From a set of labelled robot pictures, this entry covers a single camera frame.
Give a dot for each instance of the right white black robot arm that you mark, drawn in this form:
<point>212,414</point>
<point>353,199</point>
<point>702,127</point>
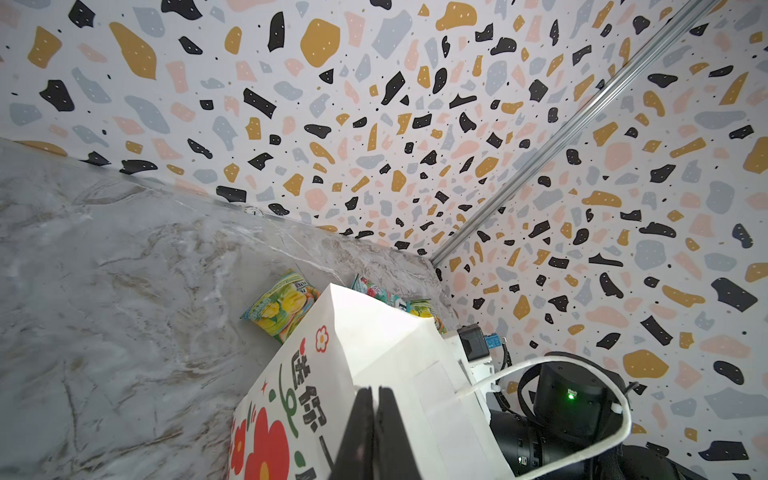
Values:
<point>566,408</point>

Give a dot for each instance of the white floral paper bag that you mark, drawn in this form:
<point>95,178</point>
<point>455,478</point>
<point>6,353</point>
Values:
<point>291,422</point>

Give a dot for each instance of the teal Fox's mint candy bag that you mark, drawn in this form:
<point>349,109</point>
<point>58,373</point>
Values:
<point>363,285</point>

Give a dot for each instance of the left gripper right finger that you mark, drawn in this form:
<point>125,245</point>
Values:
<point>395,457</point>

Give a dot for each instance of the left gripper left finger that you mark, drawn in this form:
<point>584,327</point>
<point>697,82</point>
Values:
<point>355,455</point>

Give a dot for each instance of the right aluminium corner post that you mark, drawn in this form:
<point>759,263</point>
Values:
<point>677,26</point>

